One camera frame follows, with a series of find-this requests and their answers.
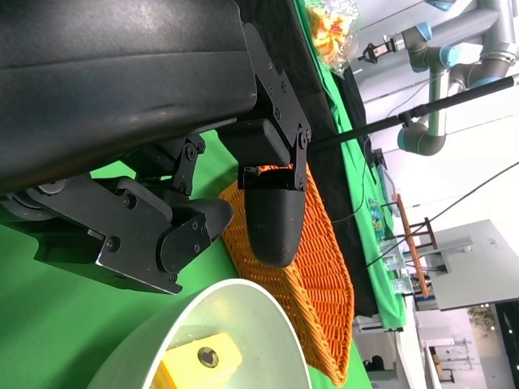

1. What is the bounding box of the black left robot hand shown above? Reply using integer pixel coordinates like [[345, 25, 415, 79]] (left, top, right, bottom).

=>
[[0, 0, 313, 296]]

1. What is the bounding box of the pale grey-green bowl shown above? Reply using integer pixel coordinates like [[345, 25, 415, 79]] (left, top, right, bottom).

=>
[[87, 278, 313, 389]]

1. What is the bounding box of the clear bag of toy bread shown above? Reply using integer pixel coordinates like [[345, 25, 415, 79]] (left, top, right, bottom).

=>
[[304, 0, 361, 76]]

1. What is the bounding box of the orange wicker basket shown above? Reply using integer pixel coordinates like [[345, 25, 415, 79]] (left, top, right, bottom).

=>
[[218, 164, 356, 388]]

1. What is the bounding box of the yellow toy cake slice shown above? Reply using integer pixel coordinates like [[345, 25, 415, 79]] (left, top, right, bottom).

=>
[[149, 331, 243, 389]]

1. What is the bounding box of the green tablecloth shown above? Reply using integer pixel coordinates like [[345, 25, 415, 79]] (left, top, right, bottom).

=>
[[0, 129, 374, 389]]

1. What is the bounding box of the black boom pole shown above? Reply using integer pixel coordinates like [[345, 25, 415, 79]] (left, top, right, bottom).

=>
[[309, 75, 519, 156]]

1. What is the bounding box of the wooden stand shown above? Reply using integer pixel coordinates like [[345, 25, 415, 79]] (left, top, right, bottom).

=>
[[393, 193, 440, 300]]

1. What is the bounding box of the green hanging cloth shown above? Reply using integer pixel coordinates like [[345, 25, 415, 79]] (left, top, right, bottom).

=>
[[294, 0, 407, 332]]

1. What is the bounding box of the white cabinet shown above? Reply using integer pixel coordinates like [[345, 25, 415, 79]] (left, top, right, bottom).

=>
[[428, 218, 519, 312]]

